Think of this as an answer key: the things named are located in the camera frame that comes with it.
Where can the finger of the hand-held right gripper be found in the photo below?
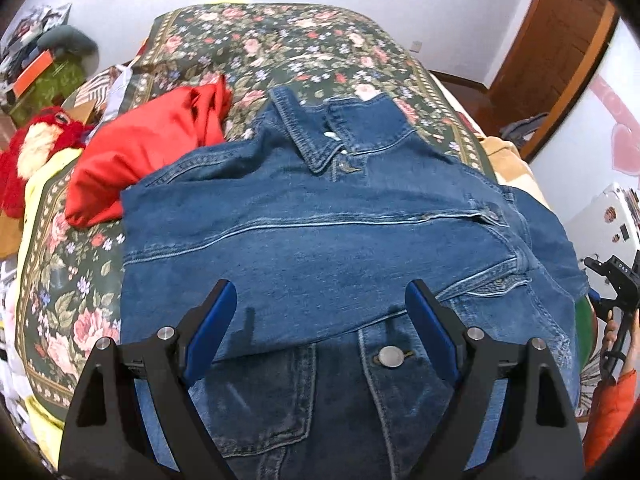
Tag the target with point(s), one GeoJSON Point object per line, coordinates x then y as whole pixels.
{"type": "Point", "coordinates": [595, 296]}

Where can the green round object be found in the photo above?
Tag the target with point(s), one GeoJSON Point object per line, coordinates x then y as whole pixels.
{"type": "Point", "coordinates": [586, 330]}

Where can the yellow sheet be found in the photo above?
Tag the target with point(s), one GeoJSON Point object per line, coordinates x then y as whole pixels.
{"type": "Point", "coordinates": [50, 170]}

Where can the person's right hand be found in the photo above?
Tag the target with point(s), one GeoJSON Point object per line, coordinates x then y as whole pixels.
{"type": "Point", "coordinates": [607, 335]}

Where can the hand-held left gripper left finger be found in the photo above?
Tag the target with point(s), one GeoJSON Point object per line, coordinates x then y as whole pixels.
{"type": "Point", "coordinates": [215, 330]}

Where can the dark green soft item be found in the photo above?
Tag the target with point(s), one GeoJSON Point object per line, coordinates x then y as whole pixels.
{"type": "Point", "coordinates": [65, 37]}

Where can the red plush toy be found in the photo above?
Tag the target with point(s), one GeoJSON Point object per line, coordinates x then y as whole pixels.
{"type": "Point", "coordinates": [65, 132]}

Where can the green patterned cushion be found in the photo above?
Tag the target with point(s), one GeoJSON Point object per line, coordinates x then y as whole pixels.
{"type": "Point", "coordinates": [60, 80]}

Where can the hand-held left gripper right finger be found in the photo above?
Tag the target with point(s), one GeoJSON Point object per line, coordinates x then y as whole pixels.
{"type": "Point", "coordinates": [430, 330]}

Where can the blue denim jacket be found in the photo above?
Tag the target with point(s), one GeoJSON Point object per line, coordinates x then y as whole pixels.
{"type": "Point", "coordinates": [325, 240]}

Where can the orange box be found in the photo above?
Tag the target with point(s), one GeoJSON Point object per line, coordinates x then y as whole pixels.
{"type": "Point", "coordinates": [32, 74]}

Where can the brown wooden door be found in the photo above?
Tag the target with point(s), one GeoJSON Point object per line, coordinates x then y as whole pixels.
{"type": "Point", "coordinates": [550, 35]}

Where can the white wall socket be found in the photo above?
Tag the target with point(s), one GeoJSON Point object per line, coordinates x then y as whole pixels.
{"type": "Point", "coordinates": [416, 46]}

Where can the zebra patterned cloth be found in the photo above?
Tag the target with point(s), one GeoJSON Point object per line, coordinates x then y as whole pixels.
{"type": "Point", "coordinates": [97, 87]}

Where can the red garment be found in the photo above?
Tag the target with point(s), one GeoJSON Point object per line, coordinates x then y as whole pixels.
{"type": "Point", "coordinates": [145, 135]}

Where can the pink heart wall decoration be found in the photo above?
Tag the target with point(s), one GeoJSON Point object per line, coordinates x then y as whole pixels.
{"type": "Point", "coordinates": [625, 145]}

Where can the tan blanket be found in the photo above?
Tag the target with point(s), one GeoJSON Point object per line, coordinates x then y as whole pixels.
{"type": "Point", "coordinates": [510, 160]}

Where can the floral green blanket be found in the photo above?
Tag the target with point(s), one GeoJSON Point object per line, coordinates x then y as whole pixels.
{"type": "Point", "coordinates": [300, 45]}

